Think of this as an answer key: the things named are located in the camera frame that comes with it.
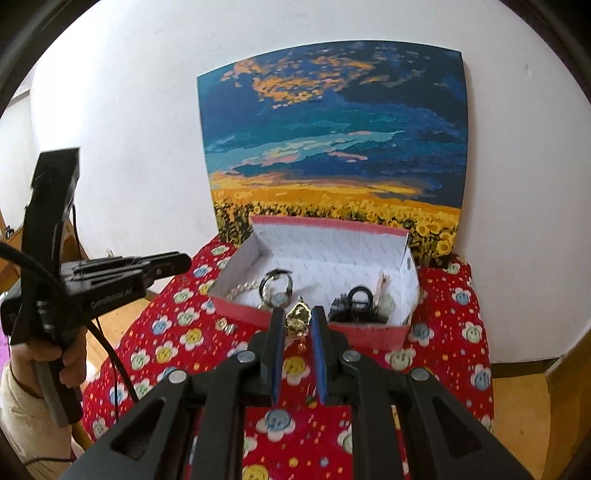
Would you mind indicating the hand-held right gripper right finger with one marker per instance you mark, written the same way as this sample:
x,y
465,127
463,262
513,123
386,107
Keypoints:
x,y
320,360

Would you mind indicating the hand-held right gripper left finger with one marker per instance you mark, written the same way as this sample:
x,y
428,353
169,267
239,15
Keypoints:
x,y
275,369

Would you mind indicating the gold dangle earring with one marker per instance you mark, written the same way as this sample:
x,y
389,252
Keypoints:
x,y
298,319

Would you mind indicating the wooden cabinet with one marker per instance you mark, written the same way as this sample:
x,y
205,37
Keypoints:
x,y
570,406

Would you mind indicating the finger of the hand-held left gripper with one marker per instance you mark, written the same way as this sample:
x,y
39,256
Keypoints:
x,y
166,264

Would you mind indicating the person's left forearm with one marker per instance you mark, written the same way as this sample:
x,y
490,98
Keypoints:
x,y
27,415

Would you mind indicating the red smiley flower tablecloth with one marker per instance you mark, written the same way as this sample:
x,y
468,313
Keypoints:
x,y
443,332

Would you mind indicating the person's left hand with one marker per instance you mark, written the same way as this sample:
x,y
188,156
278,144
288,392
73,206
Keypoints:
x,y
69,364

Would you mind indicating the black hair claw clip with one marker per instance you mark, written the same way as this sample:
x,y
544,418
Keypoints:
x,y
355,304

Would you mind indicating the pink cardboard box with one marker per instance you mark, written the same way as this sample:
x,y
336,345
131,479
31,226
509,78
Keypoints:
x,y
318,263

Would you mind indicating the small gold earring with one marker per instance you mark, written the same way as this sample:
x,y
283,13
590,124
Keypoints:
x,y
226,326

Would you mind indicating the sunflower field painting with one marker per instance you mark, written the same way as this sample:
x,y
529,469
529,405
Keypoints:
x,y
332,152

